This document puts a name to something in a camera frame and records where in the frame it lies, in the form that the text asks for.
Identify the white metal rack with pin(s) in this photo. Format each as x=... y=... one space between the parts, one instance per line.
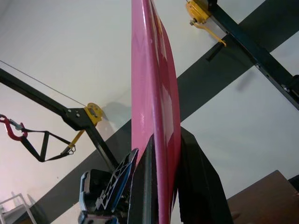
x=16 y=207

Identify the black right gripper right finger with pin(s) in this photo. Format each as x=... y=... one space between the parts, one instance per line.
x=198 y=186

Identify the red metal hook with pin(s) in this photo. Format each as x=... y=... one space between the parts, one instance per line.
x=11 y=135

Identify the brown wooden furniture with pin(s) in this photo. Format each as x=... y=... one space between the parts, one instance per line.
x=264 y=200

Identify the black metal gantry beam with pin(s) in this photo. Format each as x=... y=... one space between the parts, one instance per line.
x=252 y=49

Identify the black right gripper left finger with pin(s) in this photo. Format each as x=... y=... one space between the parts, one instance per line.
x=142 y=186

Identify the yellow hand winch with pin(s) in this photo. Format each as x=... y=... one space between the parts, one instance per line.
x=198 y=12

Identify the finger of the black ribbed left gripper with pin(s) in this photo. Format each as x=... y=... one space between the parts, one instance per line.
x=119 y=177

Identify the pink plastic plate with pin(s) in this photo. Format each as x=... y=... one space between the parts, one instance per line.
x=149 y=81

